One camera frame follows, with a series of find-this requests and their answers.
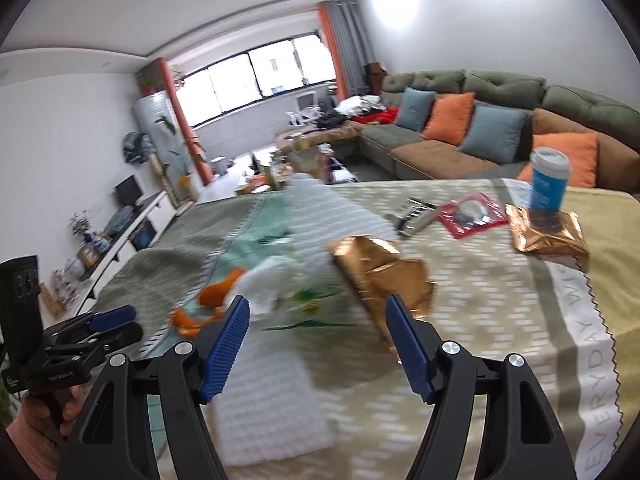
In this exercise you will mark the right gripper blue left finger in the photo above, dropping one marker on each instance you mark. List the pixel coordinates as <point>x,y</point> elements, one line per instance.
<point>112,436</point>

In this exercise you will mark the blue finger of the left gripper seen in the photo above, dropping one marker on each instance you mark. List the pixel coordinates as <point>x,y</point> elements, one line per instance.
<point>105,321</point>

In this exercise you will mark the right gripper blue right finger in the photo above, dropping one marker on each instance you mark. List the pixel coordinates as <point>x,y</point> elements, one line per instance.
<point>522,438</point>

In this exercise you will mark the gold foil wrapper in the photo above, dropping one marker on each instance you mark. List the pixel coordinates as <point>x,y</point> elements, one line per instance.
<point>374,270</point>

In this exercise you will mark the orange peel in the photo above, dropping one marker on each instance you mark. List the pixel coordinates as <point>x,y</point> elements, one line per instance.
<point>211,301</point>

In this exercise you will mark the clear green plastic wrapper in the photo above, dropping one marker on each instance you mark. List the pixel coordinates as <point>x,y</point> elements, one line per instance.
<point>316,297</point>

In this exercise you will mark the white tissue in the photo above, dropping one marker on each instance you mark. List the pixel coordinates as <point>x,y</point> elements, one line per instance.
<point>272,280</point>

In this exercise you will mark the white foam net sleeve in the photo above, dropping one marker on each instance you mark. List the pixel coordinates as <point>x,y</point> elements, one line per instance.
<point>319,214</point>

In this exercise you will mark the pink sleeved left forearm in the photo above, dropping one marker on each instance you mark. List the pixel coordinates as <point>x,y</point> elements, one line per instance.
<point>39,451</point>

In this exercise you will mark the person's left hand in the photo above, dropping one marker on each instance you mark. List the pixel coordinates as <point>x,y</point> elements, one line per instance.
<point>70,409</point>

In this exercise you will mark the white black tv cabinet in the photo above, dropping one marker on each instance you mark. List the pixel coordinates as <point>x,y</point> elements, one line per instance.
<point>152,218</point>

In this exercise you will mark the grey black snack pack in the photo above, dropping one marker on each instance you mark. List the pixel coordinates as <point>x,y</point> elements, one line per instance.
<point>412,216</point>

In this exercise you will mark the small black monitor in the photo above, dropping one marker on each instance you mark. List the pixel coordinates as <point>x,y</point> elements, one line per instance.
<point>128,192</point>

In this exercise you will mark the red packet with disc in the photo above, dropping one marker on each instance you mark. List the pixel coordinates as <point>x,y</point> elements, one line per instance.
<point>472,214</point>

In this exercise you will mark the patterned tablecloth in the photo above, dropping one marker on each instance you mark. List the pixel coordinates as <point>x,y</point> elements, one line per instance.
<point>575,320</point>

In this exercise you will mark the large leafy potted plant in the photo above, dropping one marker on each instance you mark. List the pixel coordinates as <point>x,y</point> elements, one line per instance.
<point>177,159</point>

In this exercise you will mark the left orange curtain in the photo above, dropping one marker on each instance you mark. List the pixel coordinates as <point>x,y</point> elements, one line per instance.
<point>193,145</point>

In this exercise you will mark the gold snack bag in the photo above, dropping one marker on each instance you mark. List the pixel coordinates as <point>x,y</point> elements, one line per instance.
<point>543,232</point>

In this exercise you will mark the white standing air conditioner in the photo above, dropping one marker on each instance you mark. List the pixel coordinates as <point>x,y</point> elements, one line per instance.
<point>146,110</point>

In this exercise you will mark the cluttered coffee table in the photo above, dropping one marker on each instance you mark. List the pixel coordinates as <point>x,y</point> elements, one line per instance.
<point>271,168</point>

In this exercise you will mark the green brown sectional sofa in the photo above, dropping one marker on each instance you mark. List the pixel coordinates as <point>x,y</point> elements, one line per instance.
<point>599,135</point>

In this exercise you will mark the blue white lidded cup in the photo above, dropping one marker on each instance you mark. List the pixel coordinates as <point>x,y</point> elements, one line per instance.
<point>550,172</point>

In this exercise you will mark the blue cushion near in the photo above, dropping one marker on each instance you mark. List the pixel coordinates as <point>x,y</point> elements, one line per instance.
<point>494,133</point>

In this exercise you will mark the blue cushion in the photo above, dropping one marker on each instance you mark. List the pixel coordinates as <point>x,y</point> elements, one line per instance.
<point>415,107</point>
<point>494,133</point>

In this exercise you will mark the orange cushion far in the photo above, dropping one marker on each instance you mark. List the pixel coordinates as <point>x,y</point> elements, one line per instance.
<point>450,118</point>

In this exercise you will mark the blue cushion far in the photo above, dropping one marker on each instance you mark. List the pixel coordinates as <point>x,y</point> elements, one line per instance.
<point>415,107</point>

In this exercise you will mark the white office chair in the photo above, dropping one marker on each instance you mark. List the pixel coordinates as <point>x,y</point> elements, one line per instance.
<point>307,109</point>

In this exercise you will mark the right orange grey curtain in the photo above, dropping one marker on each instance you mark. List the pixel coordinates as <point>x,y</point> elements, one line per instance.
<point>349,45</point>

